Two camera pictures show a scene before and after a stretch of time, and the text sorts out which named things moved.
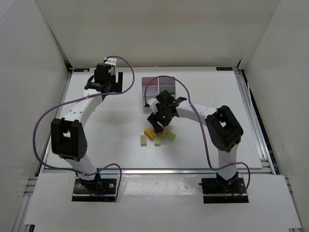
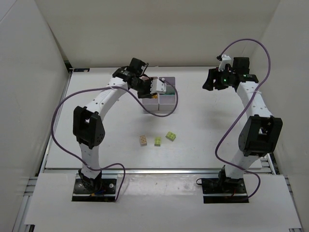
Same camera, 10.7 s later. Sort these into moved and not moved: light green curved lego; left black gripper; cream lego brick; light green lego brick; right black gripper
Moved: left black gripper; right black gripper
Not moved: light green lego brick; light green curved lego; cream lego brick
